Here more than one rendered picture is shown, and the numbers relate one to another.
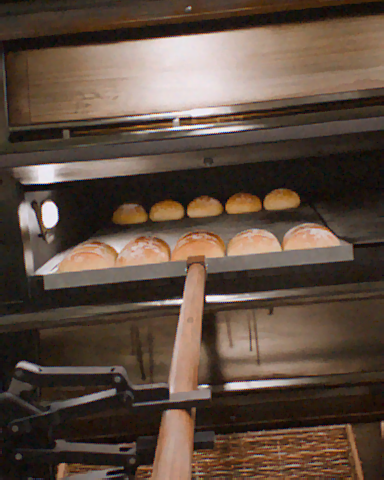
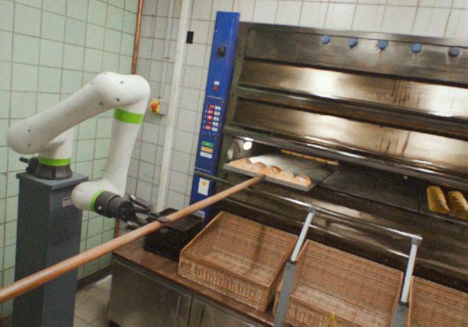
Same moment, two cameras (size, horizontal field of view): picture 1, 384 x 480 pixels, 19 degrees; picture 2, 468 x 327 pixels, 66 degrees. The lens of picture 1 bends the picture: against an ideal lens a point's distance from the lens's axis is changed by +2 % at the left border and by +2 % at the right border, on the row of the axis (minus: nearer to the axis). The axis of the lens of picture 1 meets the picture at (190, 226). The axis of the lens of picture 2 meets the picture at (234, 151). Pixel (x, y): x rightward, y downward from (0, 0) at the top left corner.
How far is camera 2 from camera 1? 66 cm
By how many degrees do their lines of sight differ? 23
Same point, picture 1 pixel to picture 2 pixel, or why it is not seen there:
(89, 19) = (262, 97)
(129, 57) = (270, 110)
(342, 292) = (287, 200)
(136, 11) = (275, 98)
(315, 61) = (322, 128)
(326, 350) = (299, 213)
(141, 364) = (248, 197)
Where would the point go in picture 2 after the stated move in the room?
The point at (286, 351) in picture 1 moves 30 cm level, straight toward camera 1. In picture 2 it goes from (287, 209) to (269, 221)
